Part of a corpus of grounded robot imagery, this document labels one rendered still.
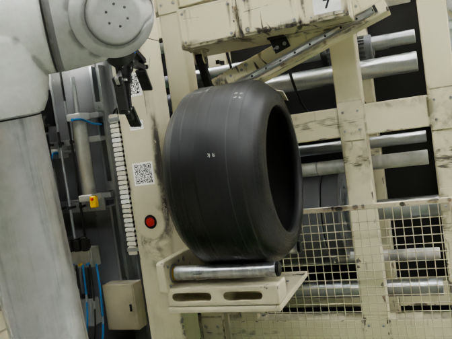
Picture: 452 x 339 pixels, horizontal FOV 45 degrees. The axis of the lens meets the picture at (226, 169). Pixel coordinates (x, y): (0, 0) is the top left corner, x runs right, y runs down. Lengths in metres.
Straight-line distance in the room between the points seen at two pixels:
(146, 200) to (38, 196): 1.11
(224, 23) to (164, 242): 0.78
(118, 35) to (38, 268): 0.31
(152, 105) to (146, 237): 0.43
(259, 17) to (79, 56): 1.30
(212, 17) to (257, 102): 0.52
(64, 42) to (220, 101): 0.93
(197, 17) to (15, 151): 1.39
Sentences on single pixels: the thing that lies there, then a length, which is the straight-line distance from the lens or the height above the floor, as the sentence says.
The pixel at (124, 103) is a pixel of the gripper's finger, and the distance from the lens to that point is 1.37.
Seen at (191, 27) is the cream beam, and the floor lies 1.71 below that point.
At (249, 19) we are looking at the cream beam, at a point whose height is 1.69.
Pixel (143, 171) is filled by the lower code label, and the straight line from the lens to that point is 1.80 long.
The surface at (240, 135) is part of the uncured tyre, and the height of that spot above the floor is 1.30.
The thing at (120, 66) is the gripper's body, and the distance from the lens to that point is 1.36.
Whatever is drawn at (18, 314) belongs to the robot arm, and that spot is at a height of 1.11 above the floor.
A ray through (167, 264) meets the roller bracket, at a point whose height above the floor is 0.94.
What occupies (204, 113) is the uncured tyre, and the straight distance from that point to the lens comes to 1.55.
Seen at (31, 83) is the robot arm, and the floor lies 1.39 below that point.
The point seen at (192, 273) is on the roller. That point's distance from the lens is 1.70.
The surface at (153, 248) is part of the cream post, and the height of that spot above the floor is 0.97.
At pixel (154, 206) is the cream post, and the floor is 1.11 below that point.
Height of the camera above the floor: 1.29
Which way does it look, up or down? 3 degrees down
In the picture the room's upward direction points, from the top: 8 degrees counter-clockwise
